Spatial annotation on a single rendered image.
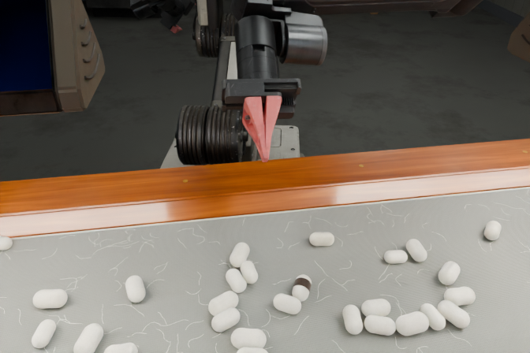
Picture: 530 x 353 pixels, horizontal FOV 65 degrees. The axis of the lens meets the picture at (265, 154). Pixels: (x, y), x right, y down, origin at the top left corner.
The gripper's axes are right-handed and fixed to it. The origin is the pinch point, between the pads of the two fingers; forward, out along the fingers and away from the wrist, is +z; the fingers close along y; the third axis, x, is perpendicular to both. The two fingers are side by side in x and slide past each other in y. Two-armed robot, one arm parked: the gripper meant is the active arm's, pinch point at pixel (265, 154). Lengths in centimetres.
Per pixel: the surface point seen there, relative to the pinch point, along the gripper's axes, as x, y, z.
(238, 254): 6.9, -3.7, 11.3
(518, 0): 281, 330, -280
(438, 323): -1.0, 17.6, 21.4
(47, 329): 2.8, -25.2, 18.6
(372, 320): -0.5, 10.4, 20.5
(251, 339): -0.6, -3.1, 21.3
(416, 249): 5.4, 20.0, 12.3
